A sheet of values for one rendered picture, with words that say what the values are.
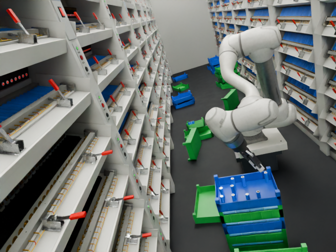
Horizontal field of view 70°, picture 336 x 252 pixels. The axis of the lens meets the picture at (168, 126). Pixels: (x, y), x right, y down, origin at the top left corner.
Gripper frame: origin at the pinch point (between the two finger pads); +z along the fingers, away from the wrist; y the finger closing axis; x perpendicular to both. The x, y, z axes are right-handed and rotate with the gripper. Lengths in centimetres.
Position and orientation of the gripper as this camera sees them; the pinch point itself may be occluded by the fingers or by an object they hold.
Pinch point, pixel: (256, 165)
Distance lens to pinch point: 131.9
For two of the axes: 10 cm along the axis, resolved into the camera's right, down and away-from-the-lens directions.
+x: -6.8, 7.3, -0.3
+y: -3.5, -2.8, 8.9
